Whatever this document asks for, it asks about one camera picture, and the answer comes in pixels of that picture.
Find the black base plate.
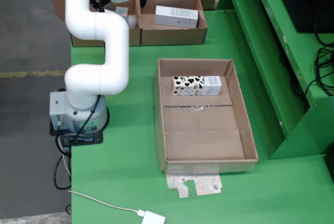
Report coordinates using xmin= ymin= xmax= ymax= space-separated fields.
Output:
xmin=49 ymin=119 xmax=104 ymax=146

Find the cow print carton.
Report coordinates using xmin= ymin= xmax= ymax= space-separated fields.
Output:
xmin=171 ymin=75 xmax=222 ymax=97

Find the long black cable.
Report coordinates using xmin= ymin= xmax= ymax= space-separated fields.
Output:
xmin=71 ymin=93 xmax=102 ymax=141

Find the grey robot base unit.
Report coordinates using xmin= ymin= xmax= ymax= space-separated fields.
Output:
xmin=49 ymin=90 xmax=110 ymax=134

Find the black monitor cable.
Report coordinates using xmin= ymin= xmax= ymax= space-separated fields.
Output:
xmin=314 ymin=12 xmax=334 ymax=48

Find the shallow cardboard tray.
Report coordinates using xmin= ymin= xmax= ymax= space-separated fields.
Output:
xmin=153 ymin=57 xmax=259 ymax=174

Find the white power adapter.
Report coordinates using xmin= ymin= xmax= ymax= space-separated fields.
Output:
xmin=141 ymin=210 xmax=166 ymax=224

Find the black power cable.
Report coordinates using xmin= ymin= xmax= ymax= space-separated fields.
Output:
xmin=53 ymin=134 xmax=73 ymax=191

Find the holographic silver red carton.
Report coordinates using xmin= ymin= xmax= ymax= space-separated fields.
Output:
xmin=114 ymin=6 xmax=129 ymax=22

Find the black cable bundle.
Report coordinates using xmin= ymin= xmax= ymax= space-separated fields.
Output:
xmin=304 ymin=46 xmax=334 ymax=110

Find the flattened printed carton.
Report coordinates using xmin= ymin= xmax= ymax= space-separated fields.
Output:
xmin=166 ymin=173 xmax=223 ymax=199

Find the green metal cabinet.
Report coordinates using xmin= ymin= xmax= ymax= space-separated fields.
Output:
xmin=216 ymin=0 xmax=334 ymax=161

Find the white cable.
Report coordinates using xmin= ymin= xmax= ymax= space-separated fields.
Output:
xmin=68 ymin=190 xmax=146 ymax=217

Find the long white carton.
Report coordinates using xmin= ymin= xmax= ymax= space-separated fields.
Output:
xmin=154 ymin=5 xmax=199 ymax=29

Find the open brown cardboard box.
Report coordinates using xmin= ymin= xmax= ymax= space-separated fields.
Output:
xmin=138 ymin=0 xmax=215 ymax=46
xmin=53 ymin=0 xmax=143 ymax=47

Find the white blue plastic bottle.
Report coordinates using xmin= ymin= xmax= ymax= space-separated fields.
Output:
xmin=127 ymin=15 xmax=138 ymax=29

